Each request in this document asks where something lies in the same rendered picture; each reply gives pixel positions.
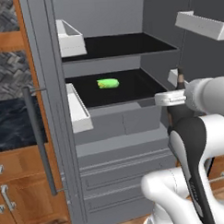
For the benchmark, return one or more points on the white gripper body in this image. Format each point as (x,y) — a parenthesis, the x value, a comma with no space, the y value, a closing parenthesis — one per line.
(170,98)

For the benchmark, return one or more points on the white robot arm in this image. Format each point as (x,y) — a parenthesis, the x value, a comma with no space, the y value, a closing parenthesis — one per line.
(193,162)

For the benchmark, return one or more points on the dark liquor bottle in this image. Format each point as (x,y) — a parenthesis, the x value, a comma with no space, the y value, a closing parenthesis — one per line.
(178,114)

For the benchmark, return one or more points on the black fridge shelf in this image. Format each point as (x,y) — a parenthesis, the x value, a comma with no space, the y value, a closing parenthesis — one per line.
(131,88)
(120,45)

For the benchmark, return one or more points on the grey right fridge door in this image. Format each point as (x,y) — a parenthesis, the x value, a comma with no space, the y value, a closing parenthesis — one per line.
(206,57)

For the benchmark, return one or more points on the grey fridge door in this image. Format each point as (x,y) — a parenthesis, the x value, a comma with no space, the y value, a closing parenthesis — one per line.
(206,57)
(50,73)

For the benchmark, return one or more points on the grey fridge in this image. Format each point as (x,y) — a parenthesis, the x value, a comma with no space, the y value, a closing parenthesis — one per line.
(119,165)

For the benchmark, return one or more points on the grey left fridge door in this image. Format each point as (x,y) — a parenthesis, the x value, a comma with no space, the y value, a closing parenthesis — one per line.
(50,73)

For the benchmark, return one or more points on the grey crisper drawer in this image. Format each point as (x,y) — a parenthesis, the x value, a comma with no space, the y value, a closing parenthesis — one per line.
(117,123)

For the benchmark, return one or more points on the wooden drawer front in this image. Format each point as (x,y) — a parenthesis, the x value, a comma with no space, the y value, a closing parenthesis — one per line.
(222,167)
(23,162)

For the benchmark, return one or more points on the long white door bin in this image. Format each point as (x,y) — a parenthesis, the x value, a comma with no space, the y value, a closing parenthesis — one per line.
(78,113)

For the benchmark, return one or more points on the grey freezer drawer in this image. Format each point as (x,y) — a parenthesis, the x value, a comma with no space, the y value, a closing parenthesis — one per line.
(120,181)

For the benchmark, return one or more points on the small white door bin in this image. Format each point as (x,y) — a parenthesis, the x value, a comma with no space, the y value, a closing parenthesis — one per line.
(71,41)

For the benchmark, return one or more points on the wooden cupboard door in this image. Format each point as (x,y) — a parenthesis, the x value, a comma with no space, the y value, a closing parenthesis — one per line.
(31,202)
(3,221)

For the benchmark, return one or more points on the wooden wall shelf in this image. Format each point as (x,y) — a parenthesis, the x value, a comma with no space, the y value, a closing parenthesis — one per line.
(6,41)

